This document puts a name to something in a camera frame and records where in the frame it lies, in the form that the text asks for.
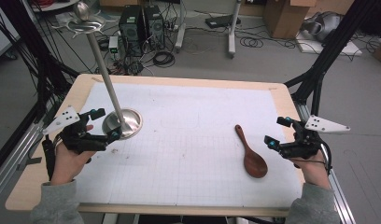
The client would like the white stand leg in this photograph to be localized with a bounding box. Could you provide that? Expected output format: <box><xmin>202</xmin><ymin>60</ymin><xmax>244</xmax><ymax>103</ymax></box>
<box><xmin>174</xmin><ymin>0</ymin><xmax>188</xmax><ymax>54</ymax></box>
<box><xmin>227</xmin><ymin>0</ymin><xmax>244</xmax><ymax>60</ymax></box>

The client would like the black metal frame strut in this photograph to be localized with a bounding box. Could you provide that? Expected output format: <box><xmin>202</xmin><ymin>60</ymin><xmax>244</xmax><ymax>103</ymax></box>
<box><xmin>284</xmin><ymin>0</ymin><xmax>381</xmax><ymax>118</ymax></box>
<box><xmin>0</xmin><ymin>0</ymin><xmax>81</xmax><ymax>175</ymax></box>

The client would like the aluminium frame rail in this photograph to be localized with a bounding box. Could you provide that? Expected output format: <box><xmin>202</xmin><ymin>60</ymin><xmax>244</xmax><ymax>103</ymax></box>
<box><xmin>292</xmin><ymin>101</ymin><xmax>357</xmax><ymax>224</ymax></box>
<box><xmin>0</xmin><ymin>104</ymin><xmax>57</xmax><ymax>204</ymax></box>

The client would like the flat cardboard sheet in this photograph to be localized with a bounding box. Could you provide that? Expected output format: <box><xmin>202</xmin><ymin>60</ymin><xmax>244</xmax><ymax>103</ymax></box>
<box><xmin>99</xmin><ymin>0</ymin><xmax>140</xmax><ymax>9</ymax></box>

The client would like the small white electronic box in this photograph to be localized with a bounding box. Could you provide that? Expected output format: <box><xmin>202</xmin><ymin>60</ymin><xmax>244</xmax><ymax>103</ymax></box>
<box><xmin>107</xmin><ymin>35</ymin><xmax>120</xmax><ymax>61</ymax></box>

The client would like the grey bag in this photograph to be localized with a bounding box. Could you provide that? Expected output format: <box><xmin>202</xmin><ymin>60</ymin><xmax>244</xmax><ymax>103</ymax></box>
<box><xmin>300</xmin><ymin>11</ymin><xmax>343</xmax><ymax>43</ymax></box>

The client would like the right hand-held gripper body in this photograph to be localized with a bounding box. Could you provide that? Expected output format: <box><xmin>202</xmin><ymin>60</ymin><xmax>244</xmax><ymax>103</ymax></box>
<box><xmin>278</xmin><ymin>114</ymin><xmax>351</xmax><ymax>161</ymax></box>

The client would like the large cardboard box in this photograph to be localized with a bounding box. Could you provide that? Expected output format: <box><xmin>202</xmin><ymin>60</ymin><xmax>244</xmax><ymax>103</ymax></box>
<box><xmin>262</xmin><ymin>0</ymin><xmax>318</xmax><ymax>40</ymax></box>

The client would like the thick black cable coil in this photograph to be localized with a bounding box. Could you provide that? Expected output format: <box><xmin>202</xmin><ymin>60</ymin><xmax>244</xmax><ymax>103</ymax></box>
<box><xmin>151</xmin><ymin>50</ymin><xmax>176</xmax><ymax>69</ymax></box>

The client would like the brown wooden spoon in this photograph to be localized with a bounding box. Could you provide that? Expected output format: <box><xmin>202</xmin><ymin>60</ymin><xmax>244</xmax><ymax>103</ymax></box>
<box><xmin>234</xmin><ymin>124</ymin><xmax>269</xmax><ymax>179</ymax></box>

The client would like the white grid mat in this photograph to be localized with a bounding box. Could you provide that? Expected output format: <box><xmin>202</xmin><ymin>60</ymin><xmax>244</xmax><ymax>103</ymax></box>
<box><xmin>75</xmin><ymin>81</ymin><xmax>303</xmax><ymax>209</ymax></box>

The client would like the thin black cable coil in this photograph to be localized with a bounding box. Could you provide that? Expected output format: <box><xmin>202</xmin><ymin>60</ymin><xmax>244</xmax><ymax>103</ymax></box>
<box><xmin>239</xmin><ymin>36</ymin><xmax>265</xmax><ymax>49</ymax></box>

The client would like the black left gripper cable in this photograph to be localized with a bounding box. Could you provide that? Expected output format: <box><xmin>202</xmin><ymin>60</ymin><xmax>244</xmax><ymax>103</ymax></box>
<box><xmin>41</xmin><ymin>133</ymin><xmax>58</xmax><ymax>182</ymax></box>

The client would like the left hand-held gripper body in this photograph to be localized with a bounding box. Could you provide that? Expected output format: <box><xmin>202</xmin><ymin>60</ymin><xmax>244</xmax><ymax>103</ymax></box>
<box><xmin>42</xmin><ymin>105</ymin><xmax>108</xmax><ymax>155</ymax></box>

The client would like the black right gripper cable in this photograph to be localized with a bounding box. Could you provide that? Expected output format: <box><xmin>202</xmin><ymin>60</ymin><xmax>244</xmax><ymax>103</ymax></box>
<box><xmin>317</xmin><ymin>139</ymin><xmax>333</xmax><ymax>175</ymax></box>

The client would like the person's right hand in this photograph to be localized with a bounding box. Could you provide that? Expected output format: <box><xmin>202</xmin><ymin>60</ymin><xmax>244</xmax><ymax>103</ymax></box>
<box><xmin>290</xmin><ymin>150</ymin><xmax>332</xmax><ymax>190</ymax></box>

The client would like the person's left hand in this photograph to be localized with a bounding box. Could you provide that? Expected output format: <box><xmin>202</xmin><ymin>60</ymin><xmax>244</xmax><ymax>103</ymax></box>
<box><xmin>49</xmin><ymin>124</ymin><xmax>96</xmax><ymax>187</ymax></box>

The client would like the grey tape piece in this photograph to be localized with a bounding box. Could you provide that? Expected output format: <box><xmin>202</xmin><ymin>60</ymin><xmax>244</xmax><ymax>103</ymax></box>
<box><xmin>16</xmin><ymin>157</ymin><xmax>43</xmax><ymax>172</ymax></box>

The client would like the flat black device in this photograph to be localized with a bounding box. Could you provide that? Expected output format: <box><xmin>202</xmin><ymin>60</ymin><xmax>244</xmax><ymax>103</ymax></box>
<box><xmin>205</xmin><ymin>14</ymin><xmax>242</xmax><ymax>30</ymax></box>

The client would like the white foam board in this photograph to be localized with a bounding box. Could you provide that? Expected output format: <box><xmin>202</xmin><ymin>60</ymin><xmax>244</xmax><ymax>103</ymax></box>
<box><xmin>295</xmin><ymin>31</ymin><xmax>364</xmax><ymax>58</ymax></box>

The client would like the silver metal hook stand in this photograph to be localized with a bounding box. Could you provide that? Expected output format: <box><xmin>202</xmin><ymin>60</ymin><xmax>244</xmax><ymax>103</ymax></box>
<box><xmin>51</xmin><ymin>1</ymin><xmax>144</xmax><ymax>141</ymax></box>

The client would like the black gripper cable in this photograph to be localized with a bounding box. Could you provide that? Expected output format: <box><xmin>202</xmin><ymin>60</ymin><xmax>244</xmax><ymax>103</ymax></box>
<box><xmin>317</xmin><ymin>139</ymin><xmax>333</xmax><ymax>175</ymax></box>
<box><xmin>41</xmin><ymin>133</ymin><xmax>58</xmax><ymax>182</ymax></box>

